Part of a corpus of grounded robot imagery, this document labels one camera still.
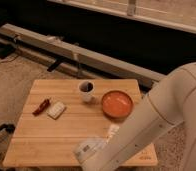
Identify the black cable on floor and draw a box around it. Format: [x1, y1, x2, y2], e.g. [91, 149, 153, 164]
[0, 53, 20, 75]

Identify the black table leg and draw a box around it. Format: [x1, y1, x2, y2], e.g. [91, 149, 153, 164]
[0, 124, 15, 134]

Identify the orange bowl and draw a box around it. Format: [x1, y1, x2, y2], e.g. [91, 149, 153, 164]
[101, 90, 134, 118]

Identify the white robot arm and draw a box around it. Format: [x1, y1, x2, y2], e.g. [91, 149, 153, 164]
[74, 62, 196, 171]

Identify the white cup with dark liquid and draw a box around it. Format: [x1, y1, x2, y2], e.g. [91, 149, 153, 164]
[78, 81, 94, 103]

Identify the wooden table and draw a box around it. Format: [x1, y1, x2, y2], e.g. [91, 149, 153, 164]
[2, 78, 159, 168]

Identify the long grey metal rail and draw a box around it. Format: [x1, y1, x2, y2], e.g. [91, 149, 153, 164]
[0, 24, 165, 87]

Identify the black bracket on rail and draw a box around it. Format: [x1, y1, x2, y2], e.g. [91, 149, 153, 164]
[47, 59, 63, 72]

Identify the white plastic bottle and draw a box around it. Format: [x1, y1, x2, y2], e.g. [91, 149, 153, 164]
[107, 124, 119, 139]

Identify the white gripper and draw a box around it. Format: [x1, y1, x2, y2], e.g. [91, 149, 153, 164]
[73, 137, 108, 164]

